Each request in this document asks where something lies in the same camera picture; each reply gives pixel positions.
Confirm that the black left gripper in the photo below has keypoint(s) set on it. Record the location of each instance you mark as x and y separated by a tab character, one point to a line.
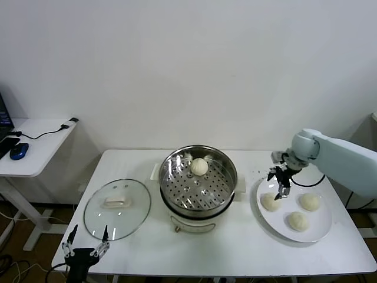
81	262

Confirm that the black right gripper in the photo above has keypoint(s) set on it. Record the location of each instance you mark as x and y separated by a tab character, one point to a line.
283	175

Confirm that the white steamed baozi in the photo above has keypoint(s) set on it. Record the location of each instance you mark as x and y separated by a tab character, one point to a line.
310	202
269	203
199	167
298	221

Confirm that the light blue right robot arm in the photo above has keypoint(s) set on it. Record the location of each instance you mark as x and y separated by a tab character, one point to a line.
338	156

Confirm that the stainless steel steamer basket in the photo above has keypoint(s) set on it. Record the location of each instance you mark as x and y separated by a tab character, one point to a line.
197	188

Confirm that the glass pot lid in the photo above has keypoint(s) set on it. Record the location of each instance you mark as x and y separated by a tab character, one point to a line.
117	218

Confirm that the white oval plate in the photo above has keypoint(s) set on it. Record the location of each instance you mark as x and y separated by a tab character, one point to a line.
294	236

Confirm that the white electric cooker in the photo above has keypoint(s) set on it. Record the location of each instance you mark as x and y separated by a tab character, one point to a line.
194	221

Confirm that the white side desk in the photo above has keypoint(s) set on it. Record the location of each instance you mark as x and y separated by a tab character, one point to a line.
38	153

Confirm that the light grey side furniture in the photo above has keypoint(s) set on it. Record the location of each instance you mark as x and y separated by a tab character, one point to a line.
366	129

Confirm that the blue computer mouse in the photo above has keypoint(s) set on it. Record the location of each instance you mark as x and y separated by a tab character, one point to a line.
19	151

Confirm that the black laptop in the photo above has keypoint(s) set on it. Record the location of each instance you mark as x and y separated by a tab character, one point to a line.
5	118

